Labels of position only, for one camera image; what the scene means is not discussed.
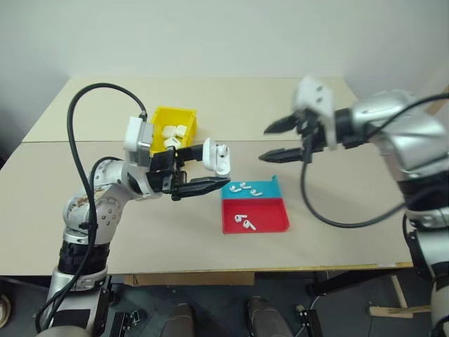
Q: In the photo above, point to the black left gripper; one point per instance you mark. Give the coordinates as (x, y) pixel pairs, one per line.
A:
(162, 173)

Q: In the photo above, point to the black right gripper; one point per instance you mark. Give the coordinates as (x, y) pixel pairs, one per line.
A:
(310, 131)

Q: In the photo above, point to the white earbud case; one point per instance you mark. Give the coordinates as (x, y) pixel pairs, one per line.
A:
(168, 131)
(172, 142)
(215, 159)
(181, 130)

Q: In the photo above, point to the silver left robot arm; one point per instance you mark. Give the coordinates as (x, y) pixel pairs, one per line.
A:
(105, 214)

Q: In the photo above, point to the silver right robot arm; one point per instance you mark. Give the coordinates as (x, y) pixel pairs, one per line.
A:
(407, 133)

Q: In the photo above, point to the closed white earbud case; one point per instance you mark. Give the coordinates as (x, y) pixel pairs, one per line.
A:
(181, 130)
(168, 131)
(172, 142)

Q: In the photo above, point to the yellow plastic bin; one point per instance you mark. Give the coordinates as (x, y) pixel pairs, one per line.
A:
(159, 123)

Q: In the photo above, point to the white earbud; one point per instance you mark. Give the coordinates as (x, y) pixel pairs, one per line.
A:
(249, 225)
(239, 218)
(256, 192)
(233, 190)
(243, 185)

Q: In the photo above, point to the blue plastic tray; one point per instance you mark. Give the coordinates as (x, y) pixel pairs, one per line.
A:
(266, 186)

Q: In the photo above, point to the red plastic tray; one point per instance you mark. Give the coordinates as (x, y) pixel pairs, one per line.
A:
(270, 214)

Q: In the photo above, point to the wooden board under table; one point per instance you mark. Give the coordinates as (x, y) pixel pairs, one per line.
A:
(189, 279)

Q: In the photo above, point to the dark rounded shape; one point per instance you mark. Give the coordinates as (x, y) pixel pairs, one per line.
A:
(268, 317)

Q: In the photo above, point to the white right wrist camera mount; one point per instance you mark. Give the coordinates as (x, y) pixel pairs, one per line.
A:
(315, 96)

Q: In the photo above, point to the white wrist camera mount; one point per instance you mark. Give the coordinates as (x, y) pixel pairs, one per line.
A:
(135, 135)
(315, 96)

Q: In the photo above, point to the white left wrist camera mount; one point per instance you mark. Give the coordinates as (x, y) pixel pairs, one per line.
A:
(135, 135)

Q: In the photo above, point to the black table frame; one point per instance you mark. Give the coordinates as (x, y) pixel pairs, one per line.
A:
(350, 279)

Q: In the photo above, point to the light wooden bracket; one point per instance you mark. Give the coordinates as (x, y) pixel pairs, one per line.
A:
(398, 309)

